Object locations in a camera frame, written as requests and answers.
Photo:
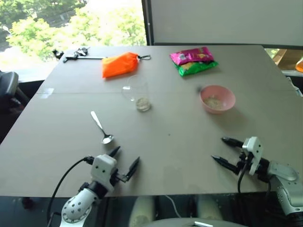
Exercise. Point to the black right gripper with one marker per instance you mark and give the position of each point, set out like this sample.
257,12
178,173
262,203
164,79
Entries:
245,163

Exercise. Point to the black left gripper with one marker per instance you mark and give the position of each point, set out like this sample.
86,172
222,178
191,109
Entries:
119,177

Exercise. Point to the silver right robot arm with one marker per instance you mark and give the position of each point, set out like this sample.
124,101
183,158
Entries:
284,182

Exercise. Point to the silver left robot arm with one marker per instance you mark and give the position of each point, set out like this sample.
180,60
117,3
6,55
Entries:
75,208

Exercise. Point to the silver metal spoon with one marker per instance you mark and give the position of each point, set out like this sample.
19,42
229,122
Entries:
101,128

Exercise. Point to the white rounded leg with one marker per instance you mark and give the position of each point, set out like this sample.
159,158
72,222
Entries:
209,208
142,210

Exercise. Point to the pink bowl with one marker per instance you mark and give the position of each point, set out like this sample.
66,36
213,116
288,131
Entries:
213,93

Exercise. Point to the clear glass cup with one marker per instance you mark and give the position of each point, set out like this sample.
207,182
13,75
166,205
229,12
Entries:
137,89

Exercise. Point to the green snack packet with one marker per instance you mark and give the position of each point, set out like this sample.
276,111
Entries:
196,68

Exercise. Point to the pink snack packet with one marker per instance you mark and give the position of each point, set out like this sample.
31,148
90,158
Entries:
191,55

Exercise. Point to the long black rod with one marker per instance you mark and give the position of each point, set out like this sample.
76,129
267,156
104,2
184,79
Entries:
87,57

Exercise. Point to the orange object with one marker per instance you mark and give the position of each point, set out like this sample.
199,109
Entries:
300,65

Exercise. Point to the black and white gadget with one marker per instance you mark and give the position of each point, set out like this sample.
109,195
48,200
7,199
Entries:
81,51

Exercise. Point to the small black clamp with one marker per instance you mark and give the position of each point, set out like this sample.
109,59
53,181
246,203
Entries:
57,53

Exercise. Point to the white screen panel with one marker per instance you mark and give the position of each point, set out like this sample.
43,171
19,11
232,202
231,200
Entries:
225,21

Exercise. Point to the black chair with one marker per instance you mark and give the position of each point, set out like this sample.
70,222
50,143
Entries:
9,87

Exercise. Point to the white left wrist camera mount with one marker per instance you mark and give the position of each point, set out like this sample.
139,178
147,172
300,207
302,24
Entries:
103,169

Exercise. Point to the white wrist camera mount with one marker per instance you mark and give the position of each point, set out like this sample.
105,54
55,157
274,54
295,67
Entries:
253,151
103,169

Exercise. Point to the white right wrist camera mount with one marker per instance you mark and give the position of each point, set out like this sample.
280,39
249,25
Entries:
253,151

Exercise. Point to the wooden frame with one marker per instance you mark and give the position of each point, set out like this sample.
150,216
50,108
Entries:
282,58

